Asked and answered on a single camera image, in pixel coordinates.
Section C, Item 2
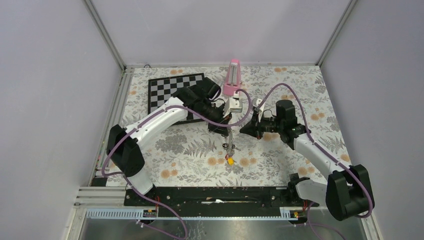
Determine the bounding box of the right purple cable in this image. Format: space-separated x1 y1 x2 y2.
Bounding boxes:
255 82 373 240

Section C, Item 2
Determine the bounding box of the black white chessboard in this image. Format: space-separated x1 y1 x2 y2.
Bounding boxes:
147 73 205 114

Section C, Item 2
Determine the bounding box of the pink metronome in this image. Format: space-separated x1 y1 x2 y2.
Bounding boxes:
222 58 241 97

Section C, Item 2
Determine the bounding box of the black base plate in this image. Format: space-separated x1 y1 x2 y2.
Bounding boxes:
123 186 310 220

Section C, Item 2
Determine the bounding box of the purple cable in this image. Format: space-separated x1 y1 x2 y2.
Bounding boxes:
255 82 373 240
100 88 253 240

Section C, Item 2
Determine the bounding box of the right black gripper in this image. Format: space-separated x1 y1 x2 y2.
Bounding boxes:
239 111 284 140

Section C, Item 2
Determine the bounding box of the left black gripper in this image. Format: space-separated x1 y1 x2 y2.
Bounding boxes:
199 99 232 137

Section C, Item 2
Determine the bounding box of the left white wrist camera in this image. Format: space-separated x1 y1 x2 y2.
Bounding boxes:
223 93 243 117

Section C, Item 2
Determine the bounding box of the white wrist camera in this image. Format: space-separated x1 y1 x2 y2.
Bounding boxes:
223 93 243 117
252 98 264 123

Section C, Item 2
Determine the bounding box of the keyring with coloured key tags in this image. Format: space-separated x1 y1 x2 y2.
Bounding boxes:
222 129 235 166

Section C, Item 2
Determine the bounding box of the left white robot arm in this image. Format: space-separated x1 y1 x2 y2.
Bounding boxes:
105 77 232 206

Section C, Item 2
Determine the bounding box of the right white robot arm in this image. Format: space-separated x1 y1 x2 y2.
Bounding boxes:
240 98 375 221

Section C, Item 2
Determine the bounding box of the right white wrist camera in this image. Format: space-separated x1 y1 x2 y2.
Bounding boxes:
252 98 264 123

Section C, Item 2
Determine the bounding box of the floral table mat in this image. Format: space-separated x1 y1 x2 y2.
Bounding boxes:
105 65 359 188

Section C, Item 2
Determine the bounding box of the grey slotted cable duct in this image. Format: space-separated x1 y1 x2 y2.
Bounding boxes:
86 205 298 221

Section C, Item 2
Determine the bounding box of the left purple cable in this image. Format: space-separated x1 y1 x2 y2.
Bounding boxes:
100 88 253 240

